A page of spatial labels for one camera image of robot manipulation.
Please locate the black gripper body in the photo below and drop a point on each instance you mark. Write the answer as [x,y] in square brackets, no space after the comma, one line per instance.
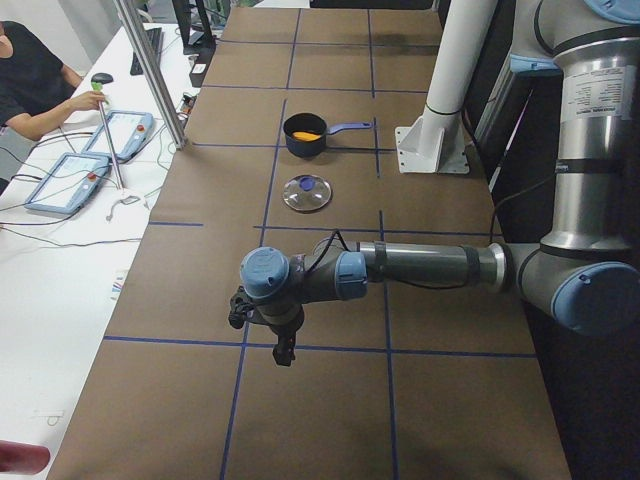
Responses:
[283,330]

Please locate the glass pot lid blue knob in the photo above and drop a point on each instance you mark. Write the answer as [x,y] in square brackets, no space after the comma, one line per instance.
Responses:
[307,193]

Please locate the yellow corn cob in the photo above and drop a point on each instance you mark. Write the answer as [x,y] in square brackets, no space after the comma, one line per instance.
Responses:
[304,136]

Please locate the person's hand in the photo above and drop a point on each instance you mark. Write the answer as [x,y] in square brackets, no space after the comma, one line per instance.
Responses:
[89,100]

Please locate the small paper card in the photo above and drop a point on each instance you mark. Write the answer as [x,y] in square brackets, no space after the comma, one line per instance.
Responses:
[118,283]

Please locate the dark blue saucepan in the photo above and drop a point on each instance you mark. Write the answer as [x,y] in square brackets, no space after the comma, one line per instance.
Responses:
[313,123]

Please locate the metal rod with hook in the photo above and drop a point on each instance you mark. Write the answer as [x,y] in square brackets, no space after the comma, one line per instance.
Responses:
[114,160]

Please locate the upper teach pendant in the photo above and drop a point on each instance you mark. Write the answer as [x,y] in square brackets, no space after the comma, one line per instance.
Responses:
[128,130]

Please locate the teach pendant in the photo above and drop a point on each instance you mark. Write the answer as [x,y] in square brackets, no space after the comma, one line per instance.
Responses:
[128,130]
[70,183]

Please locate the lower teach pendant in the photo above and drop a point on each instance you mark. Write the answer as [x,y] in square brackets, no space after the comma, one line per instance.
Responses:
[70,183]

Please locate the red cylinder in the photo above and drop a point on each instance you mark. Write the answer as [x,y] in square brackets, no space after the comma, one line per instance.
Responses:
[21,458]

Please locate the black barcode scanner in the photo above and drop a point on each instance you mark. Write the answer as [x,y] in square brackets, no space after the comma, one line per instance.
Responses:
[99,80]

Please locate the person in black shirt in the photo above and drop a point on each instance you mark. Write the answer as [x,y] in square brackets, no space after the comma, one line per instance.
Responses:
[36,85]

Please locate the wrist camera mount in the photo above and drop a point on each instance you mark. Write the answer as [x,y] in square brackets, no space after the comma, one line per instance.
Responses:
[241,309]

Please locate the white pedestal column base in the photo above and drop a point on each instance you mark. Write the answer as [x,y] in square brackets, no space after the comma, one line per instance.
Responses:
[434,143]

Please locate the aluminium frame post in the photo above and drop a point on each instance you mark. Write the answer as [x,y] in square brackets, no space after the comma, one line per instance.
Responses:
[136,33]

